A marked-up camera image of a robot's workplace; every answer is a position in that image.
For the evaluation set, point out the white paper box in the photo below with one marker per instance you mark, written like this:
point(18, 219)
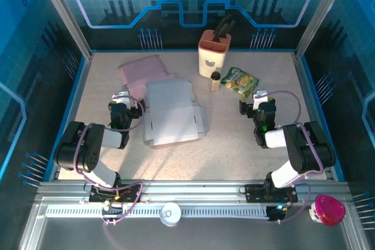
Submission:
point(173, 115)

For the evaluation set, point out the pink paper box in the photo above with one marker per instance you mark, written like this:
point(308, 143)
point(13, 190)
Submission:
point(140, 70)

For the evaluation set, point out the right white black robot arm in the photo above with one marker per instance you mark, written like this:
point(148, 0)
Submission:
point(304, 150)

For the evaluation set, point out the green yellow snack bag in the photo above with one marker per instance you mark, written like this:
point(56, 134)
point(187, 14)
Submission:
point(240, 81)

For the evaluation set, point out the beige spice bottle black cap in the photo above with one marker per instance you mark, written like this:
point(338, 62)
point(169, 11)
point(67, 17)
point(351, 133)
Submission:
point(215, 84)

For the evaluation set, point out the cream knife block orange top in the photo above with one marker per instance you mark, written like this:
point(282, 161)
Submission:
point(212, 56)

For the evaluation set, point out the black controller board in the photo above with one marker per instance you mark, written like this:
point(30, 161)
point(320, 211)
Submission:
point(112, 209)
point(276, 213)

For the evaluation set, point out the silver tin can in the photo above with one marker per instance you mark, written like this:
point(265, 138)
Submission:
point(170, 213)

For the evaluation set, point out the container with magenta lid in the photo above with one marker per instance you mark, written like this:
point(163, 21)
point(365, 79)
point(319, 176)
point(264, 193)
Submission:
point(328, 209)

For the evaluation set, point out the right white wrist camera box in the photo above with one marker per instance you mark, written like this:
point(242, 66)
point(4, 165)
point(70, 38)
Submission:
point(260, 99)

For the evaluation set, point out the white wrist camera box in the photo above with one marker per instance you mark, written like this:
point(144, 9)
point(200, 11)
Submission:
point(260, 99)
point(123, 99)

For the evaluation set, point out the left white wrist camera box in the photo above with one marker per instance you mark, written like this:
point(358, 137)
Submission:
point(123, 99)

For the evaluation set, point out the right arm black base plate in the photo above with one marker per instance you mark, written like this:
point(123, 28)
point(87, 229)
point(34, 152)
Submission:
point(255, 193)

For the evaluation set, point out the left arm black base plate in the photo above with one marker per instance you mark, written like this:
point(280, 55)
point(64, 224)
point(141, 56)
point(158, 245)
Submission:
point(132, 194)

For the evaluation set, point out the aluminium mounting rail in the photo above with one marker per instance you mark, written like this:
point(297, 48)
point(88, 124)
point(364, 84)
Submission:
point(190, 190)

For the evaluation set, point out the aluminium frame post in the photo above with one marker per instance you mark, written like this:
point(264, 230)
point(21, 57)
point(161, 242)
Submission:
point(319, 13)
point(67, 18)

